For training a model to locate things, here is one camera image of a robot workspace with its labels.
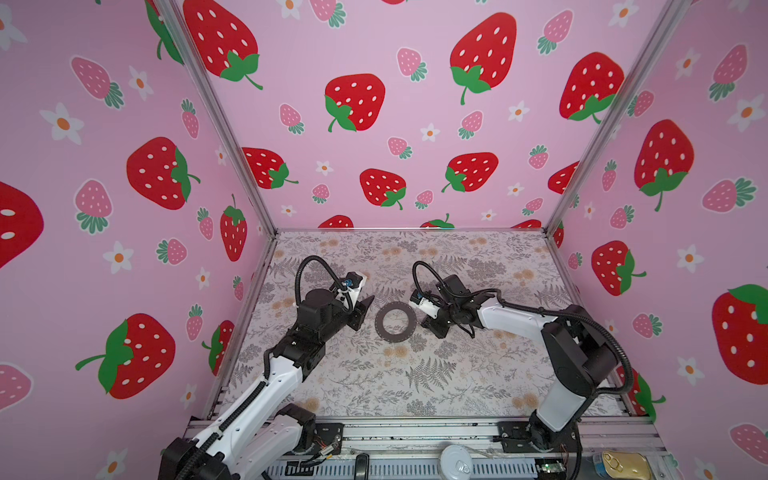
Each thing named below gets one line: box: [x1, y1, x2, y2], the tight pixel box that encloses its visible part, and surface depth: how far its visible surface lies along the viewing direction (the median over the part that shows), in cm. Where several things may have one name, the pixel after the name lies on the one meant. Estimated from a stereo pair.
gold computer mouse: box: [602, 451, 652, 480], surface depth 69 cm
